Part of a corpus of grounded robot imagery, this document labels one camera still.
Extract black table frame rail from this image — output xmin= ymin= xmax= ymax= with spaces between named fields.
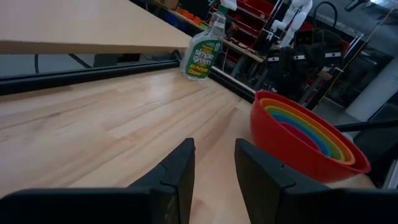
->
xmin=0 ymin=58 xmax=256 ymax=104

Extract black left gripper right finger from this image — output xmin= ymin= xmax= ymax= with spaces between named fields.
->
xmin=234 ymin=138 xmax=398 ymax=224

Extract beige neighbouring table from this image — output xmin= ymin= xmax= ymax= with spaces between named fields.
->
xmin=0 ymin=0 xmax=193 ymax=55

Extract red storage bins shelf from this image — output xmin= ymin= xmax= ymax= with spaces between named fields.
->
xmin=231 ymin=0 xmax=278 ymax=40

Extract green plastic bowl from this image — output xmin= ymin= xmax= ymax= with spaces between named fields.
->
xmin=264 ymin=105 xmax=346 ymax=162

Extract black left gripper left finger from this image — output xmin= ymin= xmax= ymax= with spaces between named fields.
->
xmin=0 ymin=138 xmax=196 ymax=224

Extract small pink plastic bowl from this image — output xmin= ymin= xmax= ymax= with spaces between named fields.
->
xmin=279 ymin=121 xmax=323 ymax=153

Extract blue plastic bowl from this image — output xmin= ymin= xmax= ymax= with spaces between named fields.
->
xmin=271 ymin=112 xmax=333 ymax=158

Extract nested rainbow bowls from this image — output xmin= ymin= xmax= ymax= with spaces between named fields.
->
xmin=249 ymin=90 xmax=372 ymax=184

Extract orange plastic bowl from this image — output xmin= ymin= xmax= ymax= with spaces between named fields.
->
xmin=259 ymin=97 xmax=356 ymax=166

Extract white robot figure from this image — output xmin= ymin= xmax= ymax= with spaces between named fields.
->
xmin=269 ymin=0 xmax=314 ymax=48

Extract clear spray bottle green label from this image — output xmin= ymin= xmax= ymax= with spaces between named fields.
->
xmin=180 ymin=5 xmax=227 ymax=82

